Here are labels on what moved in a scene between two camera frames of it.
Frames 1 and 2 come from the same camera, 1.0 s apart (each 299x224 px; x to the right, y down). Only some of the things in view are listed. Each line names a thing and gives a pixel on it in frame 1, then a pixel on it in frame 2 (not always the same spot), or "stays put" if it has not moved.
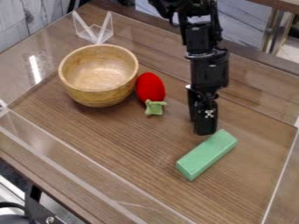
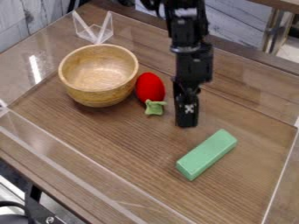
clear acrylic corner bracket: [93, 33] stays put
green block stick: [205, 154] stays put
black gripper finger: [205, 117] to [186, 111]
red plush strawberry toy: [150, 91] stays put
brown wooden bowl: [97, 73] stays put
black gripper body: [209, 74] to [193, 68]
